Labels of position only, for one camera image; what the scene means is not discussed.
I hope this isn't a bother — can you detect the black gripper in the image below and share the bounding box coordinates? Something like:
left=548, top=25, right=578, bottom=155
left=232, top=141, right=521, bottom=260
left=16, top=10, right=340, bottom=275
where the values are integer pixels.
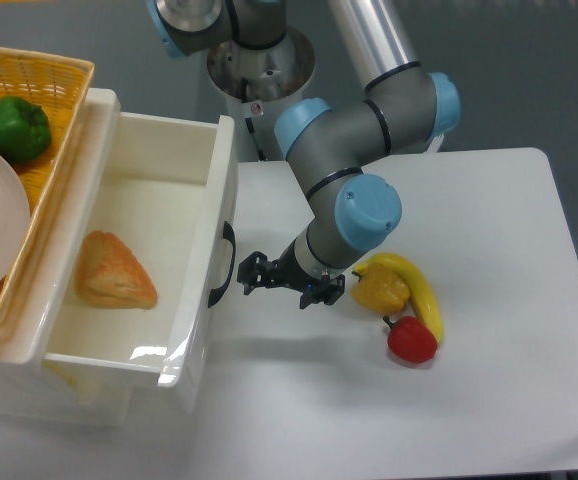
left=237, top=244, right=345, bottom=308

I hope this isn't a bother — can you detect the white top drawer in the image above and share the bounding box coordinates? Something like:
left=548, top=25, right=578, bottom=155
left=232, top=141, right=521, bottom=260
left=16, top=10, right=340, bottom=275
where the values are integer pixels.
left=42, top=111, right=240, bottom=415

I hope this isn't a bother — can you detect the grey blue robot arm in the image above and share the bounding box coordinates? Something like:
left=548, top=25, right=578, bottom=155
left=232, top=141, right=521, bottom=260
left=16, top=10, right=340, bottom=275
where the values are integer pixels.
left=147, top=1, right=461, bottom=306

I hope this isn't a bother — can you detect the white drawer cabinet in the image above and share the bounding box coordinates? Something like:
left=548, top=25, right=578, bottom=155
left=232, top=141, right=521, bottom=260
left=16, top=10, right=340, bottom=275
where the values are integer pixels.
left=0, top=88, right=132, bottom=425

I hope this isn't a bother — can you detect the yellow bell pepper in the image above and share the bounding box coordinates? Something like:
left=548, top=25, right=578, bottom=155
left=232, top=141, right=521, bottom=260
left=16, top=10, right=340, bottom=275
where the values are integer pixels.
left=351, top=263, right=410, bottom=316

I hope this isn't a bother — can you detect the yellow banana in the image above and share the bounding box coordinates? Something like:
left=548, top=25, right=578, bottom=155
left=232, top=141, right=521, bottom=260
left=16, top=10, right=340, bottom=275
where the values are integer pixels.
left=353, top=253, right=444, bottom=343

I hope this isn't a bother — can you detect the red bell pepper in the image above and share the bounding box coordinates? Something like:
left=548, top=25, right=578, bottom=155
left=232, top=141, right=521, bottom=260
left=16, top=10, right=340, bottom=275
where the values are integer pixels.
left=383, top=316, right=438, bottom=364

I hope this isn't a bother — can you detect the croissant pastry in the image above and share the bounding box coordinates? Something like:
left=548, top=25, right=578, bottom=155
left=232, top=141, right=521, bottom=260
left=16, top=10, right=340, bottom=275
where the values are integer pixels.
left=73, top=230, right=158, bottom=310

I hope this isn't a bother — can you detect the yellow woven basket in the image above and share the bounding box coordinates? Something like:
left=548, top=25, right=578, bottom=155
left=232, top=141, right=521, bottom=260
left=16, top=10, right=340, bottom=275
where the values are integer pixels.
left=0, top=47, right=95, bottom=321

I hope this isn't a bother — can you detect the green bell pepper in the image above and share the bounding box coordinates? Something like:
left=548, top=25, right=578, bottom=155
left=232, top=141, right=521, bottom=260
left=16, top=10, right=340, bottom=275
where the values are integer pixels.
left=0, top=96, right=52, bottom=165

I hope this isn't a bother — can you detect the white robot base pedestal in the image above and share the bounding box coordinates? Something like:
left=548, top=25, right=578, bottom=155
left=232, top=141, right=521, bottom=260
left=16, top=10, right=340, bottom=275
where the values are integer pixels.
left=207, top=27, right=315, bottom=162

